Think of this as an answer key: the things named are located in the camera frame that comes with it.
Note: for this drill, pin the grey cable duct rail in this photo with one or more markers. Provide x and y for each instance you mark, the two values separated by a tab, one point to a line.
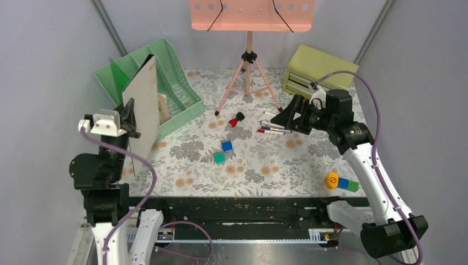
289	236

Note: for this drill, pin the red whiteboard marker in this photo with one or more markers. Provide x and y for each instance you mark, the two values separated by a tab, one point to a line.
270	132

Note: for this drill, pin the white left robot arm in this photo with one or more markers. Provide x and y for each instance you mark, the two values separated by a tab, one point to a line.
122	234

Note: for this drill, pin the yellow blue green toy block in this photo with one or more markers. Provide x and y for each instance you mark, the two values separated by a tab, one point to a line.
334	181

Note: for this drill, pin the yellow-green drawer cabinet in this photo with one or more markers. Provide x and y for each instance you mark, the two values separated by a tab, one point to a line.
309	65

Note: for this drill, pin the white sketch pad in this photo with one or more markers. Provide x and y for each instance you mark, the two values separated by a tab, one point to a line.
143	90

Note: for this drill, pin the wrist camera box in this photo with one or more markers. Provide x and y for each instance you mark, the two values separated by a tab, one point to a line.
104	122
318	97

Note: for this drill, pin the pink music stand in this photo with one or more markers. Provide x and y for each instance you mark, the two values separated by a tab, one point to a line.
250	17

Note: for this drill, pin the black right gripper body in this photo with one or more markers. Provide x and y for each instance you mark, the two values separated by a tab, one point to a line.
319	118

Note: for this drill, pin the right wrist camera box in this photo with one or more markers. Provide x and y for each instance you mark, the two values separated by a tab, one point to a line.
318	97

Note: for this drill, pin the blue cap whiteboard marker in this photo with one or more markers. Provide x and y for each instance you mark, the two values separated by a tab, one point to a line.
272	115

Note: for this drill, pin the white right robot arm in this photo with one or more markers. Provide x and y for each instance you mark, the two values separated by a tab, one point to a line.
392	227

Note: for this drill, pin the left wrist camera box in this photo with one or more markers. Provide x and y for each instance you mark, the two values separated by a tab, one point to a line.
104	122

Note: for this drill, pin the dark blue whiteboard marker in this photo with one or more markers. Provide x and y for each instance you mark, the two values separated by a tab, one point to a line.
275	129

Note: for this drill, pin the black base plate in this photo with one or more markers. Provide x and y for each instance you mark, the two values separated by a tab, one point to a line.
253	214

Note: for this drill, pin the floral table mat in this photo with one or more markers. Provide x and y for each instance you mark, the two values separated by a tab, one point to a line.
260	165

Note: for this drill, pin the blue stamp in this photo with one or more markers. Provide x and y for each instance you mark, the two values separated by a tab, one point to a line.
227	146

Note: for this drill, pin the teal stamp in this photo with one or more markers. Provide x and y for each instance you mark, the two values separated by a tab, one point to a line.
219	158

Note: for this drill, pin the green plastic folder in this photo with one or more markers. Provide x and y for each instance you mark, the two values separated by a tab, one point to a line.
120	81

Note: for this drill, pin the red and black stamp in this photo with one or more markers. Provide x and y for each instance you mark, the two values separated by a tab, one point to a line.
238	117

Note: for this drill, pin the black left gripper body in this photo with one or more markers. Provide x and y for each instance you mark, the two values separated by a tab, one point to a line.
122	143

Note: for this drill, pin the green plastic file organizer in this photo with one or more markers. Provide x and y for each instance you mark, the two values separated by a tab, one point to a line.
184	104

